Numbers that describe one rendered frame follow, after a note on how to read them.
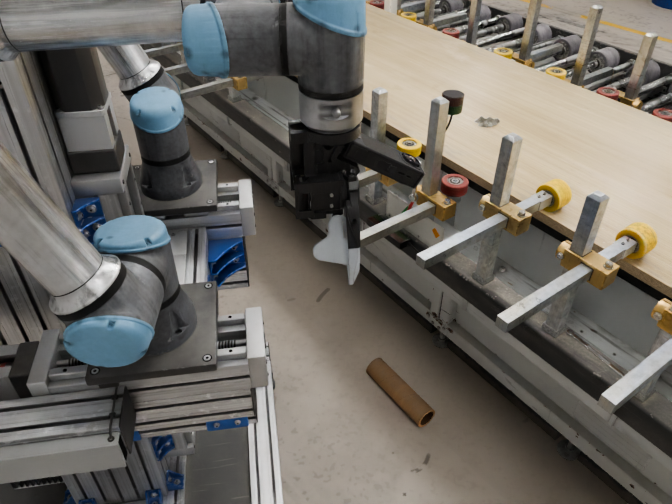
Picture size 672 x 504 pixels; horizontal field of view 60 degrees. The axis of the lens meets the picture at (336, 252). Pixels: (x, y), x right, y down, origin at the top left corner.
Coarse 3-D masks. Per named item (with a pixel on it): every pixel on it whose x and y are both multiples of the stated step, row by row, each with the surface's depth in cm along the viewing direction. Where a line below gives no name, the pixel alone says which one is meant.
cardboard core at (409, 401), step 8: (376, 360) 227; (368, 368) 226; (376, 368) 224; (384, 368) 224; (376, 376) 223; (384, 376) 221; (392, 376) 221; (384, 384) 220; (392, 384) 218; (400, 384) 218; (392, 392) 217; (400, 392) 216; (408, 392) 215; (400, 400) 215; (408, 400) 213; (416, 400) 212; (408, 408) 212; (416, 408) 210; (424, 408) 209; (416, 416) 209; (424, 416) 215; (432, 416) 213; (424, 424) 212
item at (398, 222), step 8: (456, 200) 176; (416, 208) 170; (424, 208) 170; (432, 208) 171; (400, 216) 167; (408, 216) 167; (416, 216) 169; (424, 216) 171; (376, 224) 164; (384, 224) 164; (392, 224) 164; (400, 224) 166; (408, 224) 168; (360, 232) 161; (368, 232) 161; (376, 232) 161; (384, 232) 163; (392, 232) 166; (360, 240) 159; (368, 240) 161; (376, 240) 163
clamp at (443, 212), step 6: (420, 186) 178; (420, 192) 175; (438, 192) 175; (420, 198) 176; (426, 198) 174; (432, 198) 173; (438, 198) 173; (444, 198) 173; (420, 204) 177; (438, 204) 170; (444, 204) 170; (450, 204) 170; (438, 210) 171; (444, 210) 169; (450, 210) 171; (438, 216) 172; (444, 216) 171; (450, 216) 173
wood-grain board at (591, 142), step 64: (384, 64) 245; (448, 64) 245; (512, 64) 245; (448, 128) 200; (512, 128) 200; (576, 128) 200; (640, 128) 200; (512, 192) 170; (576, 192) 170; (640, 192) 170
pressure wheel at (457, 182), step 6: (450, 174) 176; (456, 174) 176; (444, 180) 173; (450, 180) 174; (456, 180) 173; (462, 180) 174; (444, 186) 172; (450, 186) 171; (456, 186) 171; (462, 186) 171; (444, 192) 173; (450, 192) 172; (456, 192) 171; (462, 192) 172
